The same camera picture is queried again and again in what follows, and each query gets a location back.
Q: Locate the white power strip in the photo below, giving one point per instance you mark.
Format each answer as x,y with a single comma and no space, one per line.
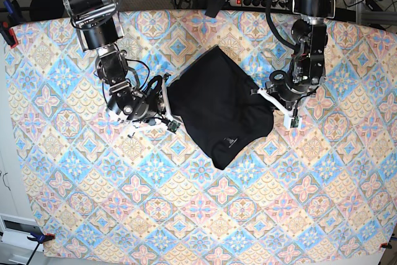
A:
276,4

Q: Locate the patterned tablecloth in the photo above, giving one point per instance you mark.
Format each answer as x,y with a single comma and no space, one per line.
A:
324,192

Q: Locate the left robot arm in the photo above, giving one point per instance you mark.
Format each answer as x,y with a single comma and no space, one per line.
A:
306,71

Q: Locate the blue clamp upper left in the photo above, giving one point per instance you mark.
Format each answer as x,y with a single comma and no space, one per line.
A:
7,32

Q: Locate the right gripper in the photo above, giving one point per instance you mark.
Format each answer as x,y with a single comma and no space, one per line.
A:
151,107

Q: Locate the white cabinet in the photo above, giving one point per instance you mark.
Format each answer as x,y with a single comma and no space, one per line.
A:
14,200

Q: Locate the blue clamp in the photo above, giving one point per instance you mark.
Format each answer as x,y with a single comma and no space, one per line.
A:
7,32
39,239

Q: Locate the orange clamp lower right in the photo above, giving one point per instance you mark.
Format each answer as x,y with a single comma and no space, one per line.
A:
386,246

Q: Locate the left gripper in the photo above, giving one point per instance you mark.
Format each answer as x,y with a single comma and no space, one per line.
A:
282,93

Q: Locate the blue clamp lower left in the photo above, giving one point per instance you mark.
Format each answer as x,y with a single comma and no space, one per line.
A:
39,239

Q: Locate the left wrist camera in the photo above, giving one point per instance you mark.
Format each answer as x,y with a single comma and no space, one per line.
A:
291,122

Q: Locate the round black stand base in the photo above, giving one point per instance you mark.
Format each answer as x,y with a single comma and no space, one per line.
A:
46,10

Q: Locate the black T-shirt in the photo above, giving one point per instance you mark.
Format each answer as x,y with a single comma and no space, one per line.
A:
214,99

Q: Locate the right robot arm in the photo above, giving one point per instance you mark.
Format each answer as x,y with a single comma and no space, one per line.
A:
97,26

